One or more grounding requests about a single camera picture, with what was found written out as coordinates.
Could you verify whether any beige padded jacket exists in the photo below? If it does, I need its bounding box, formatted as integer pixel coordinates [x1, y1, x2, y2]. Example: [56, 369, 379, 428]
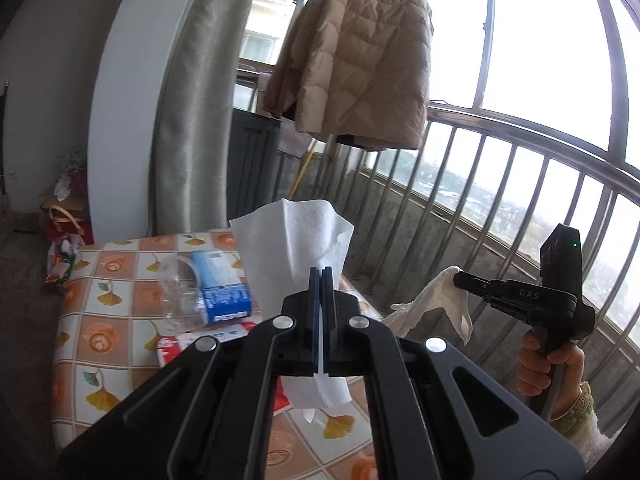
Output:
[262, 0, 434, 152]

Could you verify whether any red gift bag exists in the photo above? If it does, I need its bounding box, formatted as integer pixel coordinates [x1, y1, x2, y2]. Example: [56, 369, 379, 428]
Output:
[46, 203, 94, 249]

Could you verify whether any metal balcony railing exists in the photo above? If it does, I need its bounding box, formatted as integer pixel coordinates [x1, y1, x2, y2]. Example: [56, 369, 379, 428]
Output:
[234, 57, 640, 463]

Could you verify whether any yellow broom handle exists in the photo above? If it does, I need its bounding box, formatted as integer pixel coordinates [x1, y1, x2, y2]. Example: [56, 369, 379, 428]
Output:
[287, 139, 314, 199]

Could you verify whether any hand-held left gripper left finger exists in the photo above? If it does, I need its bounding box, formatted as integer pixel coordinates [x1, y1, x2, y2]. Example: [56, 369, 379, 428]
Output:
[55, 266, 321, 480]

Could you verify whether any grey curtain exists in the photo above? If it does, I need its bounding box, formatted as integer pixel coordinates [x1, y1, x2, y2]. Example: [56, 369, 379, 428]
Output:
[150, 0, 321, 239]

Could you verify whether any metal window frame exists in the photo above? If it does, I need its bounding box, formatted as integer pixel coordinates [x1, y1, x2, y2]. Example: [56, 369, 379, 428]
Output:
[414, 0, 640, 182]

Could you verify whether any grey cabinet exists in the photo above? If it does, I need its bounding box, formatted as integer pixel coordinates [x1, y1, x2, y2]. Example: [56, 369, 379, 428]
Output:
[227, 107, 284, 221]

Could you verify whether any colourful plastic bag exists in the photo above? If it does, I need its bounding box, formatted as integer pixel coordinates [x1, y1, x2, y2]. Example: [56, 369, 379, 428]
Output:
[44, 234, 84, 287]

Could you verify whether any person's right forearm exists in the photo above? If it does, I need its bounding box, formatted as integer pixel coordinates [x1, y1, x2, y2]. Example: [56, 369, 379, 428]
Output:
[549, 381, 619, 469]

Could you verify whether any clear plastic bottle blue label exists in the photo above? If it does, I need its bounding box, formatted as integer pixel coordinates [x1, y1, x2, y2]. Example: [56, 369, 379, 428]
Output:
[158, 253, 255, 334]

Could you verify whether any person's right hand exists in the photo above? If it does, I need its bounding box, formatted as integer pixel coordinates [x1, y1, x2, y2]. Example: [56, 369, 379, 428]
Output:
[517, 332, 587, 424]

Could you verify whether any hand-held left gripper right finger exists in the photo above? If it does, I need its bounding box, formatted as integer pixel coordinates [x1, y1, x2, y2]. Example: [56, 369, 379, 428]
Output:
[321, 265, 587, 480]

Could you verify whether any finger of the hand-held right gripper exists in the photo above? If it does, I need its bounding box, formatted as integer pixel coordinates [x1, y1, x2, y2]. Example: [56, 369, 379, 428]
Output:
[472, 291, 532, 324]
[452, 270, 507, 295]

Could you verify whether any blue white medicine box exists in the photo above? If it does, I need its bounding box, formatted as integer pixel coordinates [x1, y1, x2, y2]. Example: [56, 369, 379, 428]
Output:
[191, 249, 241, 289]

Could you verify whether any white tissue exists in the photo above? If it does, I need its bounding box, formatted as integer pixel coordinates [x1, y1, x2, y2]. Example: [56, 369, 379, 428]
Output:
[382, 265, 474, 346]
[228, 198, 354, 424]

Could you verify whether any leaf patterned tablecloth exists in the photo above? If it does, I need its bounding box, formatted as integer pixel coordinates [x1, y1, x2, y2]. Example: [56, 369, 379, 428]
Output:
[50, 227, 387, 480]

